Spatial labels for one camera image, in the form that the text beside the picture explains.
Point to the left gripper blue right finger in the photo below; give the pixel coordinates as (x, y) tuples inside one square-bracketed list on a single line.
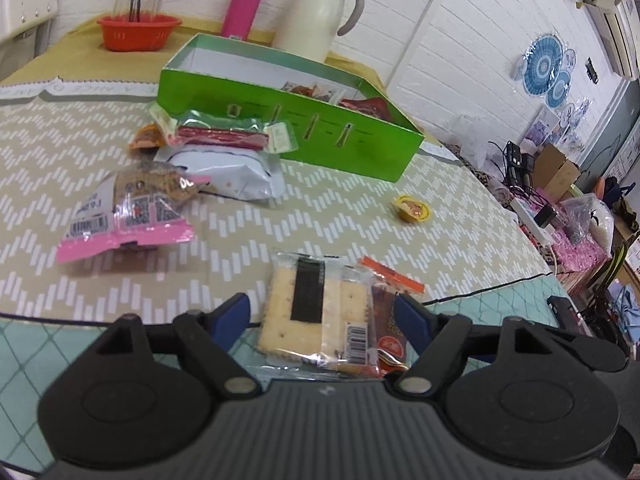
[(440, 340)]

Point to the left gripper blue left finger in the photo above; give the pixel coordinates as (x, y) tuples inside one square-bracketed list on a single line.
[(204, 341)]

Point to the small red snack packet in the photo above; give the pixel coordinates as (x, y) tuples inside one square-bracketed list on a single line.
[(390, 342)]

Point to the cracker pack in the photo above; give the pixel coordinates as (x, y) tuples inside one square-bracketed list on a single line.
[(319, 311)]

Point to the small yellow jelly cup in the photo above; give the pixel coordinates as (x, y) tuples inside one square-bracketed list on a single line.
[(411, 210)]

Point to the pink edged cookie bag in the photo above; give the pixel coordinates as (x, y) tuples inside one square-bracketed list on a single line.
[(137, 206)]

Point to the white blue snack bag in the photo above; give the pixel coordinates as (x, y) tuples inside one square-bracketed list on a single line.
[(237, 173)]

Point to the red sausage stick pack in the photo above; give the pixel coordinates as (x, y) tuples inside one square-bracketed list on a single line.
[(193, 127)]

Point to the dark brown snack bag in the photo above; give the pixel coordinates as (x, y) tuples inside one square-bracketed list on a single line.
[(374, 107)]

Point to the brown cardboard box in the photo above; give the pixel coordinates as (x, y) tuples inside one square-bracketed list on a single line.
[(553, 173)]

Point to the small orange jelly cup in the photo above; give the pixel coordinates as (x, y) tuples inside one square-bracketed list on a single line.
[(147, 138)]

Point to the green cardboard box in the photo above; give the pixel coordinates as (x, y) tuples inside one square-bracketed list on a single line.
[(231, 78)]

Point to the patterned tablecloth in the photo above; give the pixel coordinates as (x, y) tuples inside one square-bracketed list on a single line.
[(60, 138)]

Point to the round pastry packet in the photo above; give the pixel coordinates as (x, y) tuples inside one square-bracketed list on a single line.
[(329, 95)]

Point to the red plastic basket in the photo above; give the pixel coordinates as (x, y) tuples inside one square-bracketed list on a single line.
[(150, 34)]

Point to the cream thermos jug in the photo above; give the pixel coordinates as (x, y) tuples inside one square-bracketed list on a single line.
[(309, 27)]

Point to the pink thermos bottle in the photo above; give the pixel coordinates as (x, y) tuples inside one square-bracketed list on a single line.
[(239, 19)]

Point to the white water dispenser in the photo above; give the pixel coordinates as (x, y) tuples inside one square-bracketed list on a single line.
[(20, 20)]

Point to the blue wall fan decoration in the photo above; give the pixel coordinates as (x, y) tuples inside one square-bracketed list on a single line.
[(545, 70)]

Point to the wall air conditioner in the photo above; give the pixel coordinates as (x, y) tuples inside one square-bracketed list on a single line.
[(617, 22)]

